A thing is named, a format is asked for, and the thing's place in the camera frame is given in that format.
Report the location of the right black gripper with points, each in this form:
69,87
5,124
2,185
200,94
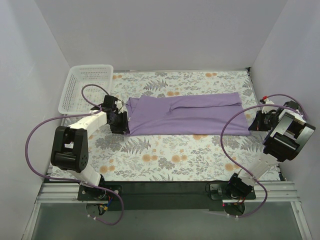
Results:
258,120

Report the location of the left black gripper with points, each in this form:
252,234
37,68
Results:
122,122

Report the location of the purple t shirt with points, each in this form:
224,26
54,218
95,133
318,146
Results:
187,115

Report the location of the white plastic mesh basket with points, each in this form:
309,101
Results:
85,82

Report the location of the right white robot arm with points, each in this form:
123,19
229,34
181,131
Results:
287,133

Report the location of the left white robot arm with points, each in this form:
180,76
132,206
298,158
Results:
70,150

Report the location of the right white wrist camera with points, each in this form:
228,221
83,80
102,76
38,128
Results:
269,105

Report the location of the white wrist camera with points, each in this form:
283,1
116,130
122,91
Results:
120,107
269,105

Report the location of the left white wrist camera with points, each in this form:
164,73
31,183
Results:
120,107

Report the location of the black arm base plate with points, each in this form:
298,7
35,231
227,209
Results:
167,195

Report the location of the aluminium frame rail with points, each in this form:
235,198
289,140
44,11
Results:
275,214

